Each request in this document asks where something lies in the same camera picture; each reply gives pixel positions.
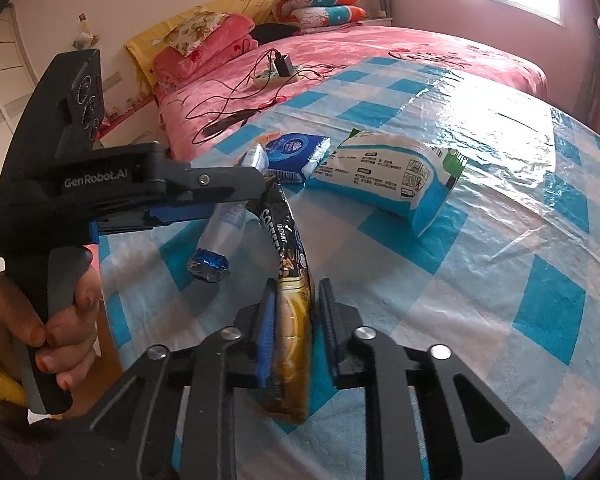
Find black elongated device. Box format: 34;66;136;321
201;109;254;139

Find crushed clear plastic bottle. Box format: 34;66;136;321
186;200;251;286

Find black cloth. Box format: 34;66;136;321
250;22;301;44

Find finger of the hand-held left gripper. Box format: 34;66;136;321
167;160;281;214
92;199;231;235

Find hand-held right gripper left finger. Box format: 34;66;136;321
87;277;281;480

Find floral pillow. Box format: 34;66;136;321
167;10;231;58

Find folded pink blanket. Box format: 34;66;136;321
152;14;260;93

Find tangled black cables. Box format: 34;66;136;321
182;47;351;146

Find black charger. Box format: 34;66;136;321
272;50;296;77

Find white power strip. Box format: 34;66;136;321
252;67;301;86

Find blue tissue packet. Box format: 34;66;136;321
262;132;331;184

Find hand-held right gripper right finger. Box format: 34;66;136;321
319;277;566;480

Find person's left hand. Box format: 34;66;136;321
0;260;104;393

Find large white tissue pack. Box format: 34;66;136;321
305;127;469;239

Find yellow headboard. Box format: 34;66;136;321
125;0;326;86

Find bed with pink sheet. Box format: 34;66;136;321
152;22;549;166

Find small silver packet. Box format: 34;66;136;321
237;142;270;174

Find black yellow coffee packet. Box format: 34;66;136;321
257;182;316;424

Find person's dark clothing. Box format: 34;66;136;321
0;410;131;480

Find hanging wall ornament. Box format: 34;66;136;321
72;10;101;51

